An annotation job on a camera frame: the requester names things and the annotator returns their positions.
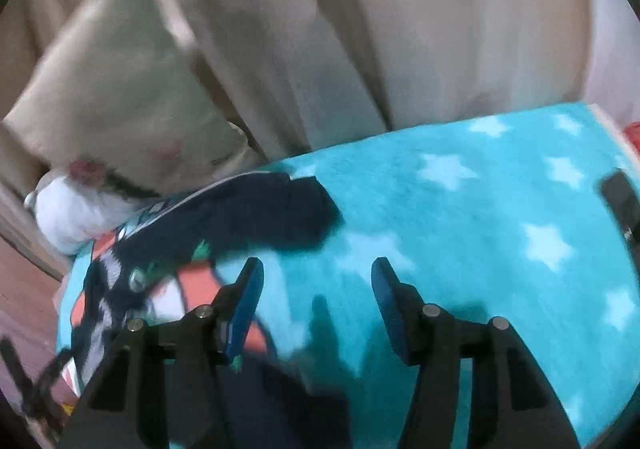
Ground navy striped kids pants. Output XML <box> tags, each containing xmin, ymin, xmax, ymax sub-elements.
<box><xmin>69</xmin><ymin>172</ymin><xmax>352</xmax><ymax>449</ymax></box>

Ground turquoise cartoon fleece blanket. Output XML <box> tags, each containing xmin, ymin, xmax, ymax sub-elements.
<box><xmin>58</xmin><ymin>104</ymin><xmax>639</xmax><ymax>448</ymax></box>

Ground black phone on bed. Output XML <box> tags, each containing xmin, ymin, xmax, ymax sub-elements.
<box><xmin>600</xmin><ymin>170</ymin><xmax>639</xmax><ymax>243</ymax></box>

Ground beige floral print pillow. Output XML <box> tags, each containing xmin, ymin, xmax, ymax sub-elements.
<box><xmin>6</xmin><ymin>0</ymin><xmax>257</xmax><ymax>195</ymax></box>

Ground red plastic bag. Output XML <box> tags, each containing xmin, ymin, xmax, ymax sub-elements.
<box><xmin>623</xmin><ymin>121</ymin><xmax>640</xmax><ymax>152</ymax></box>

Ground beige curtain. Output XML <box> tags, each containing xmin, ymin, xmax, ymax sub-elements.
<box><xmin>0</xmin><ymin>0</ymin><xmax>597</xmax><ymax>181</ymax></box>

